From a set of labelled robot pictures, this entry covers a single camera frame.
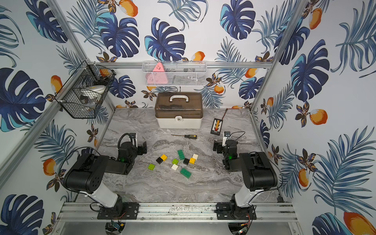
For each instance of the white wire shelf basket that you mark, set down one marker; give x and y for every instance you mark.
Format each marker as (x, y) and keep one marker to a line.
(180, 73)

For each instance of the black wire basket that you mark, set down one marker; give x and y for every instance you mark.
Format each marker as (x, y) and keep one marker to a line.
(86, 75)

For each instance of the pink triangle sign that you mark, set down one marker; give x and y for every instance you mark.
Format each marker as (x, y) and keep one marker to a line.
(157, 76)

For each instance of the black card with arrows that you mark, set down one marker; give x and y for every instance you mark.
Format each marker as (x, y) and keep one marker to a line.
(216, 126)

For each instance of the brown lid storage box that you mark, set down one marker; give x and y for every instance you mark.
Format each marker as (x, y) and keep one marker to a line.
(179, 110)

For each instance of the dark green long brick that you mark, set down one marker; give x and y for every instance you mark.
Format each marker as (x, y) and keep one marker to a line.
(185, 173)
(181, 154)

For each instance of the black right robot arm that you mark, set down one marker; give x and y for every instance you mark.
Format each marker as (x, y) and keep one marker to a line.
(258, 176)

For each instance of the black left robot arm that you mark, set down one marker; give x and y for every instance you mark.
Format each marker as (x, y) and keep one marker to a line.
(86, 175)

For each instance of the black handle screwdriver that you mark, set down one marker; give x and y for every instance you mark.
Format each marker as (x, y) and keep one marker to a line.
(194, 137)

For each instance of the white object in basket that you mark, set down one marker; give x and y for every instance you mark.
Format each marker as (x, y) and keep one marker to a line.
(93, 91)

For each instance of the black square brick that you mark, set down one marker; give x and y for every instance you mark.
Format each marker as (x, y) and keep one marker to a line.
(159, 160)
(186, 161)

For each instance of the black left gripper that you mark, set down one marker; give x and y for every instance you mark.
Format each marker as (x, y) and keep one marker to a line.
(140, 148)

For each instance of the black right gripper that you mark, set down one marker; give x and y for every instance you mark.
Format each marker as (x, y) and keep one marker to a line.
(220, 146)

